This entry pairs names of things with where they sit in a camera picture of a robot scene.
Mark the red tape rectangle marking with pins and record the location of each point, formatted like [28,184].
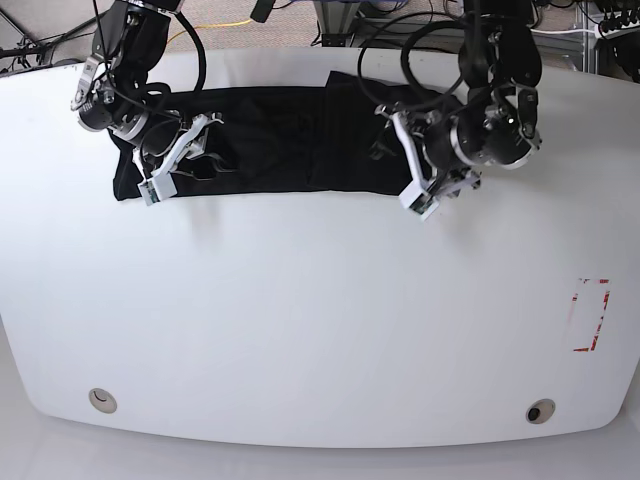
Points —
[588,308]

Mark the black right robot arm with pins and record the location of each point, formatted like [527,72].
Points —
[138,32]

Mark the black T-shirt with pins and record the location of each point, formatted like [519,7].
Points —
[296,139]

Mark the left table cable grommet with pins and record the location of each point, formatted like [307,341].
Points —
[102,401]

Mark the right table cable grommet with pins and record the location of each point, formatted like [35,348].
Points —
[540,411]

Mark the grey aluminium frame stand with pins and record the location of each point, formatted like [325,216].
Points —
[335,20]

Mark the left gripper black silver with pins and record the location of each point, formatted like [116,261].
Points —
[497,127]

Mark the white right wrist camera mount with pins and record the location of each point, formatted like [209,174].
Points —
[175,155]

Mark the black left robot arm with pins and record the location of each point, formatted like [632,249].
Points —
[498,47]

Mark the table cable grommet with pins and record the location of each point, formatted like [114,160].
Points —
[102,401]
[540,411]

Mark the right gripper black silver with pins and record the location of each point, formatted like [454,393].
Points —
[121,100]

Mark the white power strip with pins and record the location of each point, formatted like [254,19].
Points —
[615,26]

